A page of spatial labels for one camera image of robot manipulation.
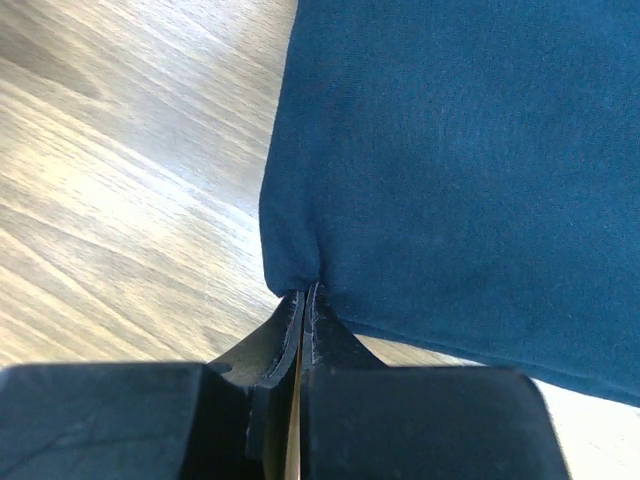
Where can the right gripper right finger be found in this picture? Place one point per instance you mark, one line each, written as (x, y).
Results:
(364, 419)

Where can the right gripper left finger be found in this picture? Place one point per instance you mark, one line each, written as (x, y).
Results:
(226, 419)

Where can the navy basketball tank top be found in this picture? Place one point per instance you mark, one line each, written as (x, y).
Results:
(464, 176)

